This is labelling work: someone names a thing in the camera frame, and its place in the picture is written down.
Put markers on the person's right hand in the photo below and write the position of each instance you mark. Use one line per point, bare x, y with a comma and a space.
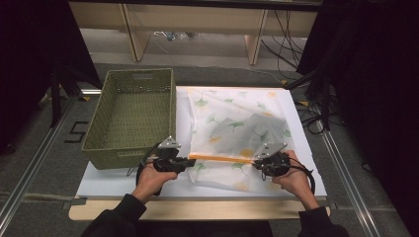
298, 184

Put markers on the green woven basket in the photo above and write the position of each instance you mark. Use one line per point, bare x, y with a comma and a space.
131, 115

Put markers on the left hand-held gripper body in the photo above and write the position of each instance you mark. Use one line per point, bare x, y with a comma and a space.
168, 163

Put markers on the white board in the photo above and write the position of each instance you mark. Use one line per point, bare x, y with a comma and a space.
108, 184

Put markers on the short metal rail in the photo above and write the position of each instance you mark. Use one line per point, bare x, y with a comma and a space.
90, 91

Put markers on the light wooden shelf unit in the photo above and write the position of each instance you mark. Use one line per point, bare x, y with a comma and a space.
197, 19

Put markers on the black metal stand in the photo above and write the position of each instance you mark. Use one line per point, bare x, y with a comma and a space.
55, 98

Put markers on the metal floor rail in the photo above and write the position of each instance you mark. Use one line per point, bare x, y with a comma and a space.
29, 171
349, 184

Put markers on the white leaf-print mesh laundry bag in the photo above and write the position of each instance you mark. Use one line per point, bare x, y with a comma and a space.
230, 105

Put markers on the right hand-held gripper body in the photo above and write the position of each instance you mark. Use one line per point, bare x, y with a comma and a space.
275, 163

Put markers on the black curtain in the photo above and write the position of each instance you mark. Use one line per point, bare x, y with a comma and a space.
378, 98
29, 49

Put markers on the person's left hand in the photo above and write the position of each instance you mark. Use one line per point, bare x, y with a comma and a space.
150, 184

